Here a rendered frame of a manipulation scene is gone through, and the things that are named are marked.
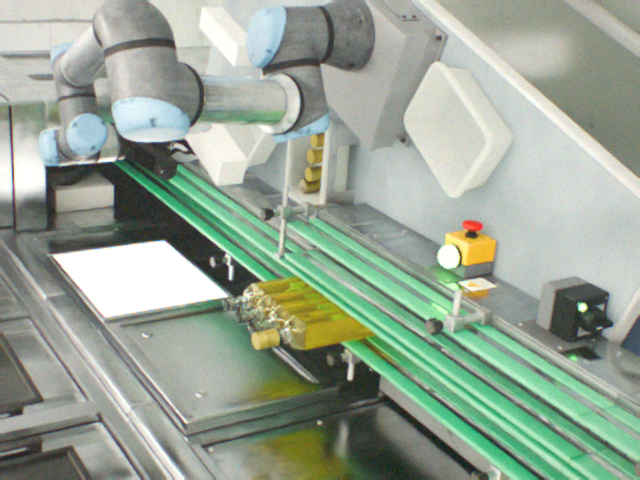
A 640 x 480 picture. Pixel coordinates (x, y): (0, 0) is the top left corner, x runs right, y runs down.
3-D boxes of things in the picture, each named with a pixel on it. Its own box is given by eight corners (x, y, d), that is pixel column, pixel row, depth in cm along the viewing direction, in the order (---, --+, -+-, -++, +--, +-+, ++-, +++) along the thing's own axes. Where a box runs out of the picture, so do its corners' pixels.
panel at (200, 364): (167, 247, 270) (45, 263, 253) (167, 237, 269) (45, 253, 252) (338, 398, 199) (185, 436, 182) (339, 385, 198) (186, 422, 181)
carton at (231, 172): (204, 99, 221) (179, 100, 218) (247, 160, 206) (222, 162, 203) (199, 121, 224) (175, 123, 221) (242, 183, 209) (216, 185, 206)
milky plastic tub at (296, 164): (314, 191, 241) (283, 194, 237) (320, 103, 234) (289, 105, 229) (352, 213, 228) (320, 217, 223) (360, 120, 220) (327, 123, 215)
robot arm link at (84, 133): (65, 95, 184) (50, 108, 194) (74, 153, 184) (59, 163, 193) (105, 93, 188) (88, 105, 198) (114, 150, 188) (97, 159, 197)
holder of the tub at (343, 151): (314, 211, 243) (287, 214, 239) (322, 104, 234) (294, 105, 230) (351, 234, 230) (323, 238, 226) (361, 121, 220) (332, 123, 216)
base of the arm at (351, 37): (342, -15, 201) (301, -15, 196) (381, 12, 191) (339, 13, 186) (329, 53, 209) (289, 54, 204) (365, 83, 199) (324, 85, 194)
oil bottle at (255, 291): (324, 293, 218) (239, 308, 208) (326, 270, 216) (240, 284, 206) (337, 302, 214) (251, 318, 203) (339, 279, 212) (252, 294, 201)
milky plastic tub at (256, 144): (248, 120, 271) (220, 122, 267) (276, 70, 254) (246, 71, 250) (268, 172, 265) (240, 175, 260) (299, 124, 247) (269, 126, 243)
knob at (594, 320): (597, 328, 163) (612, 336, 160) (577, 332, 161) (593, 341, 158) (601, 304, 161) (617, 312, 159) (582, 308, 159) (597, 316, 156)
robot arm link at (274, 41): (323, -4, 190) (262, -3, 183) (334, 64, 190) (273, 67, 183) (294, 14, 200) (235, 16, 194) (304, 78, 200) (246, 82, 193)
